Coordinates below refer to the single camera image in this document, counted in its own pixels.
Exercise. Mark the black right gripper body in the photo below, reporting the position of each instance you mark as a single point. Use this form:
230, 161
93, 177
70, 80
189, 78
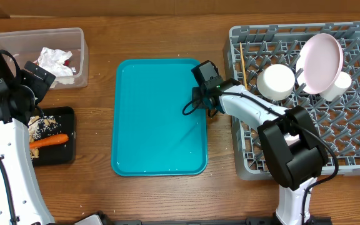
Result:
198, 100

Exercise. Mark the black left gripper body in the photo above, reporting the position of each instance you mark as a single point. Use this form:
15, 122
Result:
39, 87

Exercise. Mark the white napkin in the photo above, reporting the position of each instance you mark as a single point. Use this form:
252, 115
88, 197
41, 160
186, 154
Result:
53, 61

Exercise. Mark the red snack wrapper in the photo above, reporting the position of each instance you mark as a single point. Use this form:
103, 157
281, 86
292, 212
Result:
66, 63

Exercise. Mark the rice and peanut scraps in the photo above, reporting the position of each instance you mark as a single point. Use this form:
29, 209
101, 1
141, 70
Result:
42, 127

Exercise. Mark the orange carrot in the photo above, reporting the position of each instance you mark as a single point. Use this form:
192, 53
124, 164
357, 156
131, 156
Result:
50, 141

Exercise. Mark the wooden chopstick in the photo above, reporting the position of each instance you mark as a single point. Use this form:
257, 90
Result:
245, 82

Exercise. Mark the teal serving tray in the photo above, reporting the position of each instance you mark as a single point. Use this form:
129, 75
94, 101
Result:
150, 135

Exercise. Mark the pale green bowl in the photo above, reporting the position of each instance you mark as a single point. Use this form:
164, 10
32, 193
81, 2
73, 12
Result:
276, 82

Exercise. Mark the large pink plate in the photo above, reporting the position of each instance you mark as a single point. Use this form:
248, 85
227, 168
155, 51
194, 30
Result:
321, 61

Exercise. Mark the white cup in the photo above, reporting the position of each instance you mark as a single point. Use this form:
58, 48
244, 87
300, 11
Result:
338, 88

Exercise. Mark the pink bowl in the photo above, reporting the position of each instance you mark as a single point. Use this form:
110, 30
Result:
291, 139

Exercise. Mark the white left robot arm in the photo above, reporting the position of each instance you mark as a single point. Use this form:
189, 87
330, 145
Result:
21, 91

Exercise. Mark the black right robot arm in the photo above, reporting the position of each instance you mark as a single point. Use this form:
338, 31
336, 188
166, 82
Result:
293, 152

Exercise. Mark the black waste tray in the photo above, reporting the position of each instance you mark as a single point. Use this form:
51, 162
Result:
61, 153

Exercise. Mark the grey dishwasher rack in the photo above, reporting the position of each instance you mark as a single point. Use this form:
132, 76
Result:
337, 122

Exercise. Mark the clear plastic bin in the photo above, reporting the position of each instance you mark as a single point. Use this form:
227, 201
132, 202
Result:
27, 45

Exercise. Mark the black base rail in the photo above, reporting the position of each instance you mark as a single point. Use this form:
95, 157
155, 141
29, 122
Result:
103, 219

